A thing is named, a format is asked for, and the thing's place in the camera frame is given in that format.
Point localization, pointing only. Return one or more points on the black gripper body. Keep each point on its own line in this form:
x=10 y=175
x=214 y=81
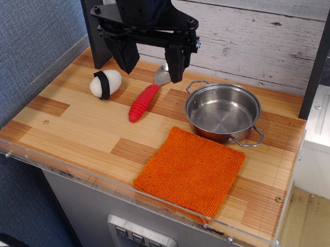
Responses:
x=151 y=22

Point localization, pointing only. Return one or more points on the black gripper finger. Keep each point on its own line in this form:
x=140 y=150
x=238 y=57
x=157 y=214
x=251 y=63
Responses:
x=124 y=51
x=178 y=59

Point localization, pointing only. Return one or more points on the orange knitted cloth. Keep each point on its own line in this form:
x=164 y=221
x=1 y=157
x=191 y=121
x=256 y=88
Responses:
x=192 y=172

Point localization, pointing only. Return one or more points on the white and black sushi toy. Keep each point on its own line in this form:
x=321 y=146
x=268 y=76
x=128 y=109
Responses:
x=105 y=83

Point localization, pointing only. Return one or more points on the stainless steel pot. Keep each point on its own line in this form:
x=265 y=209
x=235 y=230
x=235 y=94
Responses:
x=224 y=113

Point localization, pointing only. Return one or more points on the clear acrylic table guard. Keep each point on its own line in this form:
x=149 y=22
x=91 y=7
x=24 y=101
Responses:
x=64 y=128

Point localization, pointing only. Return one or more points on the grey toy fridge cabinet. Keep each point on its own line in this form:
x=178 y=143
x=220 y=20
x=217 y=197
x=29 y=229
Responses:
x=87 y=209

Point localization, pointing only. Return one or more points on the white toy sink unit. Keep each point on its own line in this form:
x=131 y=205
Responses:
x=312 y=168

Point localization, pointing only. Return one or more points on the silver dispenser button panel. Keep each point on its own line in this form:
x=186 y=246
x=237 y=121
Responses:
x=126 y=233

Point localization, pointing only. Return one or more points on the red handled metal spoon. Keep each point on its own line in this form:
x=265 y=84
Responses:
x=142 y=102

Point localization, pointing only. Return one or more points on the black left vertical post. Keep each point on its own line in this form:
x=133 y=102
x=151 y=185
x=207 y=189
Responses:
x=100 y=53

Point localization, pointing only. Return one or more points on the black vertical post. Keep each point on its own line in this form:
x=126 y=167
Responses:
x=317 y=70
x=100 y=53

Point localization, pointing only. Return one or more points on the black right vertical post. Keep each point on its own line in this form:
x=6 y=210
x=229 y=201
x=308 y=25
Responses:
x=317 y=70

